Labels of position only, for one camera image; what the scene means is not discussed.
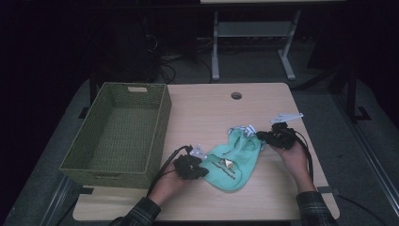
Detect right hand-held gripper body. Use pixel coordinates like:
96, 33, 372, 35
267, 112, 305, 151

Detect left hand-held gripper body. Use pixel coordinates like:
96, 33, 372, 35
173, 143, 209, 181

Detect mint green garment striped trim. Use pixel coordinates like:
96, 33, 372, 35
201, 124, 267, 193

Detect green woven basket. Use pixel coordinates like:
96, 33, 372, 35
58, 82, 172, 190

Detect person's right hand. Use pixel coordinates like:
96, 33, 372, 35
270, 142, 312, 186

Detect person's left hand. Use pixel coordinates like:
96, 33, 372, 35
147, 169, 191, 207

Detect grey tape piece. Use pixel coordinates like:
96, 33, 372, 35
316, 186, 341, 196

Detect black metal stand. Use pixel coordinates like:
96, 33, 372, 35
343, 64, 373, 124

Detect white metal stand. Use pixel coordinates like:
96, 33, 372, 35
211, 8, 301, 82

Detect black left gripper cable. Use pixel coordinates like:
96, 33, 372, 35
145, 144, 193, 198

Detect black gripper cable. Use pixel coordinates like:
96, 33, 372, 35
145, 144, 193, 198
293, 130, 315, 184

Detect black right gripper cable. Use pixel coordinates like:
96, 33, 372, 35
293, 130, 315, 184

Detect black floor cable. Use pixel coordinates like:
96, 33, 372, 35
337, 193, 390, 226

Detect aluminium floor rail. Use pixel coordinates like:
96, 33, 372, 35
39, 174, 78, 226
332, 93, 399, 218

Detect tangle of black floor cables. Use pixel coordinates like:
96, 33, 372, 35
142, 32, 213, 85

